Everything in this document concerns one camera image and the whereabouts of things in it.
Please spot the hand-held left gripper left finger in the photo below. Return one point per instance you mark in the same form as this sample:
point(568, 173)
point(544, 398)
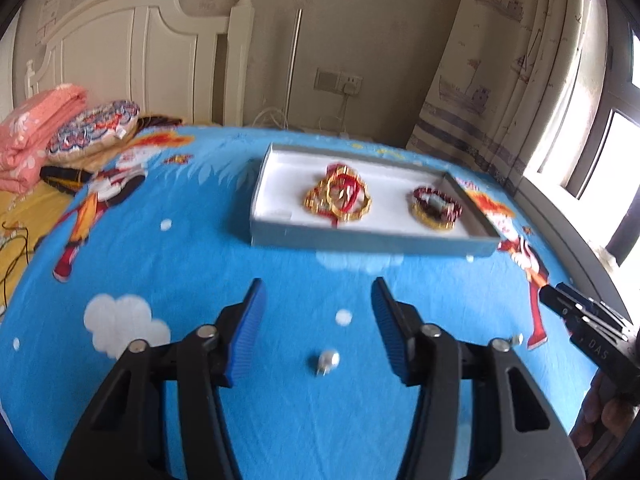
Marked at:
point(245, 340)

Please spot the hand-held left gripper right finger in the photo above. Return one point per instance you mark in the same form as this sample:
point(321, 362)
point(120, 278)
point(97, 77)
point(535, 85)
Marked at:
point(392, 340)

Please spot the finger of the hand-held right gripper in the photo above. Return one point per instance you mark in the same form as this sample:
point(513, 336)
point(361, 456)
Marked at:
point(557, 302)
point(595, 306)

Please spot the grey jewelry box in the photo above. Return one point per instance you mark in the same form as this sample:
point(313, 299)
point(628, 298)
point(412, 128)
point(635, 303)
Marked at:
point(350, 242)

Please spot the pale charm with pink knot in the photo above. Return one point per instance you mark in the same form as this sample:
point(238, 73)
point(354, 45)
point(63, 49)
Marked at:
point(439, 203)

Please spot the person's right hand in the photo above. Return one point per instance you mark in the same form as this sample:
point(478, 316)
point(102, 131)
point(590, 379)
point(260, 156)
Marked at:
point(605, 425)

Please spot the grey window sill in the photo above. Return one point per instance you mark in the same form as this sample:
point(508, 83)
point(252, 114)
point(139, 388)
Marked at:
point(565, 230)

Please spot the blue cartoon printed bedsheet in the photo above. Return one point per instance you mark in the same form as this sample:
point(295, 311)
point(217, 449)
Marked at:
point(200, 240)

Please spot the gold bangle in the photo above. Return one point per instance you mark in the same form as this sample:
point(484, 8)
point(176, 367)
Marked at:
point(425, 220)

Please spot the window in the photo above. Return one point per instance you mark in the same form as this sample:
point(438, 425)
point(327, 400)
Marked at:
point(620, 160)

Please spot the ship printed curtain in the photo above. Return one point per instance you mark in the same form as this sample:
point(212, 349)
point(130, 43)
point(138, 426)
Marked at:
point(490, 85)

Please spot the yellow printed sheet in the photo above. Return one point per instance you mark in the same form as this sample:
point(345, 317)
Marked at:
point(30, 210)

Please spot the patterned round pillow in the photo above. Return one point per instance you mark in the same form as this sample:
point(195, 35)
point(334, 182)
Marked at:
point(95, 127)

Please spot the metal pole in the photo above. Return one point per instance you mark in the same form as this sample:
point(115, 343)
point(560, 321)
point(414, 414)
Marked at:
point(294, 65)

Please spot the pink folded blanket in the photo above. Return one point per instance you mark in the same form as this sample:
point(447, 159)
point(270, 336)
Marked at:
point(35, 130)

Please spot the white wooden headboard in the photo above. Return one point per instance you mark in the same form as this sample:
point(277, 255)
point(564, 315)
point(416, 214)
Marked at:
point(125, 50)

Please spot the grey wall socket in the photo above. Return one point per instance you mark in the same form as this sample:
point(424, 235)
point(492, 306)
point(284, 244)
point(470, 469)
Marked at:
point(335, 81)

